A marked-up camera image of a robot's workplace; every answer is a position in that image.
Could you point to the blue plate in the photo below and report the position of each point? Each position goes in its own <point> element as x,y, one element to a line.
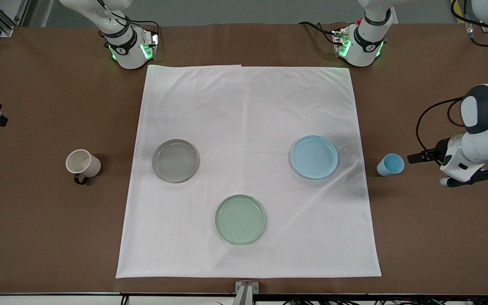
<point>314,157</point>

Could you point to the white square cloth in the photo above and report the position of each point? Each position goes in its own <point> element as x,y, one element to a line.
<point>248,127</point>

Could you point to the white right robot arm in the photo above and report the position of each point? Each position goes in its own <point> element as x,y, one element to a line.
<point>127,53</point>

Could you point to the gray plate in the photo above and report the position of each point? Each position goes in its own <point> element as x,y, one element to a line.
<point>175,161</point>

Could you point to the blue cup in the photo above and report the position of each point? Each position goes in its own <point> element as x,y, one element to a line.
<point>388,167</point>

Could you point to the metal table bracket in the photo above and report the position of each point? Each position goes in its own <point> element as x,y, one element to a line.
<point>246,292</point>

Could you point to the green plate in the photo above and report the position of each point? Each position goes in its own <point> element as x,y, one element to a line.
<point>240,219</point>

